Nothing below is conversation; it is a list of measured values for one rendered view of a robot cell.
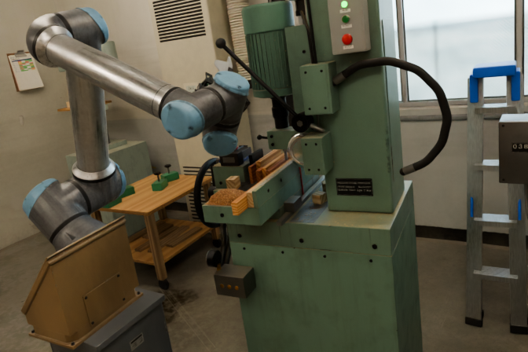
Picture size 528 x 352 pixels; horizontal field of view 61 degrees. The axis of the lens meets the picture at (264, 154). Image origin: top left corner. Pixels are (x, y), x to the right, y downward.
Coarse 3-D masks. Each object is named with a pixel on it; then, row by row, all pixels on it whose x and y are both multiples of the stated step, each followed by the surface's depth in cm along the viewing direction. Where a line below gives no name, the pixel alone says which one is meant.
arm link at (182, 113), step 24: (48, 24) 120; (48, 48) 118; (72, 48) 115; (72, 72) 117; (96, 72) 111; (120, 72) 108; (144, 72) 108; (120, 96) 109; (144, 96) 104; (168, 96) 101; (192, 96) 101; (216, 96) 104; (168, 120) 100; (192, 120) 98; (216, 120) 105
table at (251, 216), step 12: (300, 180) 167; (276, 192) 149; (288, 192) 158; (204, 204) 147; (264, 204) 141; (276, 204) 149; (204, 216) 148; (216, 216) 145; (228, 216) 143; (240, 216) 141; (252, 216) 139; (264, 216) 141
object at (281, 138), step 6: (270, 132) 163; (276, 132) 162; (282, 132) 161; (288, 132) 160; (294, 132) 159; (270, 138) 164; (276, 138) 163; (282, 138) 162; (288, 138) 160; (270, 144) 164; (276, 144) 163; (282, 144) 162
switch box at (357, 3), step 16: (336, 0) 126; (352, 0) 124; (336, 16) 128; (352, 16) 126; (336, 32) 129; (352, 32) 127; (368, 32) 130; (336, 48) 130; (352, 48) 128; (368, 48) 129
